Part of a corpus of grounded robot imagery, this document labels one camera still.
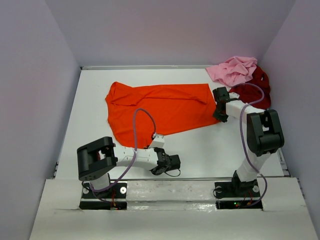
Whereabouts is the dark red t shirt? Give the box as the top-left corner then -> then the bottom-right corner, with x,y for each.
229,66 -> 271,110

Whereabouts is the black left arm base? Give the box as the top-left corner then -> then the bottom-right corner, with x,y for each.
79,181 -> 128,211

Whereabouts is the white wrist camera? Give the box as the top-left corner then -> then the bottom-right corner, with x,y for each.
148,133 -> 165,149
229,92 -> 240,99

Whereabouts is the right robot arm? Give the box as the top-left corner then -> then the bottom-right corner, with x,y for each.
212,87 -> 285,199

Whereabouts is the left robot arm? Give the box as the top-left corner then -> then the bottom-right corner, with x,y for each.
77,134 -> 181,198

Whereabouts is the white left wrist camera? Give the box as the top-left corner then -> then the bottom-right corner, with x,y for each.
148,133 -> 165,149

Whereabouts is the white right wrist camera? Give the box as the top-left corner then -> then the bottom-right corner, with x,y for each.
229,92 -> 240,99

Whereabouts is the pink t shirt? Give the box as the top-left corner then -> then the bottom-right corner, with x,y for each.
205,56 -> 258,87

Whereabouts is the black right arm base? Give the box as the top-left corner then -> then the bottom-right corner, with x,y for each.
212,180 -> 263,210

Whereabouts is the orange t shirt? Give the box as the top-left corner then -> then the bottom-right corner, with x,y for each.
105,82 -> 219,149

